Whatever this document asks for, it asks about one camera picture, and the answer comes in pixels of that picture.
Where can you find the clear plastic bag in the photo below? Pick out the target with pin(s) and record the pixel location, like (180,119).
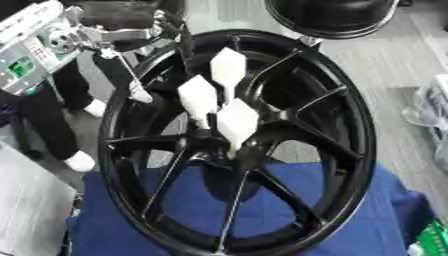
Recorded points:
(434,110)

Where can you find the green and white package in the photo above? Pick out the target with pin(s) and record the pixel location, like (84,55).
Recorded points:
(434,238)

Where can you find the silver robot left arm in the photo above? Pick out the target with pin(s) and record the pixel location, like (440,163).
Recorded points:
(29,50)

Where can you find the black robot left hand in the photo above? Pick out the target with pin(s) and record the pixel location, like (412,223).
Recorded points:
(125,13)

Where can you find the black spoked wheel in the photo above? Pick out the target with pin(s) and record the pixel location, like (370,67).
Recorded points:
(335,133)

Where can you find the person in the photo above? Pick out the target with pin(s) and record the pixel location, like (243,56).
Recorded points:
(48,126)

